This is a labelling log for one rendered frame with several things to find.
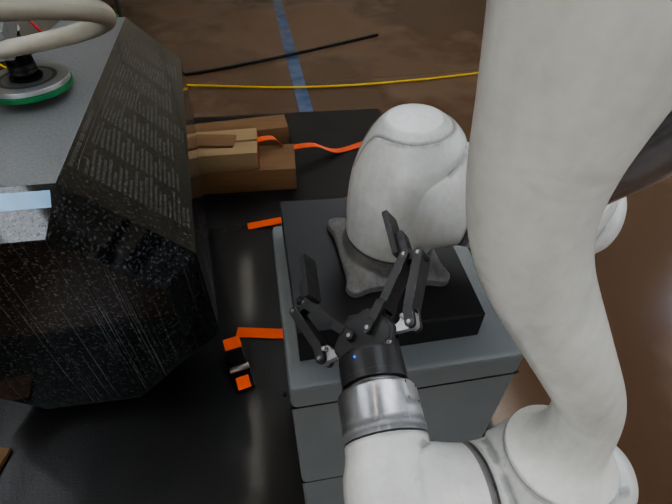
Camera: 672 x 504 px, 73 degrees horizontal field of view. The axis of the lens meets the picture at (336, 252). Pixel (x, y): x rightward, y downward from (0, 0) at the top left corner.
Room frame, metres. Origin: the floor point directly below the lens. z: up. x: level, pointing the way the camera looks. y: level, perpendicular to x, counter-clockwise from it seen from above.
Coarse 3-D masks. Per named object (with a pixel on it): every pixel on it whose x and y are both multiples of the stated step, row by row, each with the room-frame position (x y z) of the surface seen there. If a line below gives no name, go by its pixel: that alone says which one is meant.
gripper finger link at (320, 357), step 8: (296, 312) 0.38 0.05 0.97; (296, 320) 0.37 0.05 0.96; (304, 320) 0.37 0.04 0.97; (304, 328) 0.35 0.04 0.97; (312, 328) 0.36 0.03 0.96; (312, 336) 0.34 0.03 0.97; (320, 336) 0.35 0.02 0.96; (312, 344) 0.33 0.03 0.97; (320, 344) 0.33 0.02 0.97; (320, 352) 0.31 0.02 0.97; (320, 360) 0.30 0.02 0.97
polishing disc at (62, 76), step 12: (0, 72) 1.26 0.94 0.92; (48, 72) 1.26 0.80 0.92; (60, 72) 1.26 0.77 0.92; (0, 84) 1.18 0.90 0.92; (12, 84) 1.18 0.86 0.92; (24, 84) 1.18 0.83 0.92; (36, 84) 1.18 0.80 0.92; (48, 84) 1.18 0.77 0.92; (60, 84) 1.20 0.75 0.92; (0, 96) 1.12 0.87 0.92; (12, 96) 1.12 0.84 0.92; (24, 96) 1.13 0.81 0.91
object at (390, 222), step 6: (384, 216) 0.46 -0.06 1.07; (390, 216) 0.46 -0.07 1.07; (384, 222) 0.45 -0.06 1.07; (390, 222) 0.45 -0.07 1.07; (396, 222) 0.47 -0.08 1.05; (390, 228) 0.43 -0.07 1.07; (396, 228) 0.45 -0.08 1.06; (390, 234) 0.43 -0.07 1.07; (390, 240) 0.42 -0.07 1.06; (396, 240) 0.42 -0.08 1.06; (390, 246) 0.41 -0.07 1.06; (396, 246) 0.41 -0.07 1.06; (396, 252) 0.40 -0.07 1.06
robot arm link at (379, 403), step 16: (352, 384) 0.25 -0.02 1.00; (368, 384) 0.24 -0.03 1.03; (384, 384) 0.24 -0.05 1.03; (400, 384) 0.24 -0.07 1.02; (352, 400) 0.23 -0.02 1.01; (368, 400) 0.22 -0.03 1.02; (384, 400) 0.22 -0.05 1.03; (400, 400) 0.22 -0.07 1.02; (416, 400) 0.24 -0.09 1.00; (352, 416) 0.21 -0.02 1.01; (368, 416) 0.21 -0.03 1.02; (384, 416) 0.21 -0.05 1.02; (400, 416) 0.21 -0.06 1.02; (416, 416) 0.21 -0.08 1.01; (352, 432) 0.20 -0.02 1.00; (368, 432) 0.19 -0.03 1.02
